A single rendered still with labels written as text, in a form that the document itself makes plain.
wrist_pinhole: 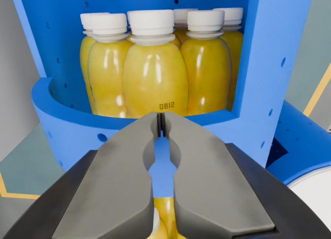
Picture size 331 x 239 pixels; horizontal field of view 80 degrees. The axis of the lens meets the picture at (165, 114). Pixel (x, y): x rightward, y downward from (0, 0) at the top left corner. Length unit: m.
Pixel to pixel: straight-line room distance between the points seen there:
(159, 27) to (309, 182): 0.48
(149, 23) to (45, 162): 1.93
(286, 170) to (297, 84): 1.23
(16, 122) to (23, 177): 1.78
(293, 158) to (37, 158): 1.87
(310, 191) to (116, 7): 0.56
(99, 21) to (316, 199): 0.59
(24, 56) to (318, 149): 0.69
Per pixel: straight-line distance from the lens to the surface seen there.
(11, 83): 0.49
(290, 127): 0.67
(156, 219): 0.39
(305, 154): 0.59
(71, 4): 0.34
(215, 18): 0.22
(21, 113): 0.53
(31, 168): 2.16
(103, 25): 0.23
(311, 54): 1.72
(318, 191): 0.61
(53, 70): 0.30
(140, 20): 0.18
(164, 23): 0.18
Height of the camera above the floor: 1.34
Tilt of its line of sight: 61 degrees down
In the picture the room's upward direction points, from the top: 176 degrees clockwise
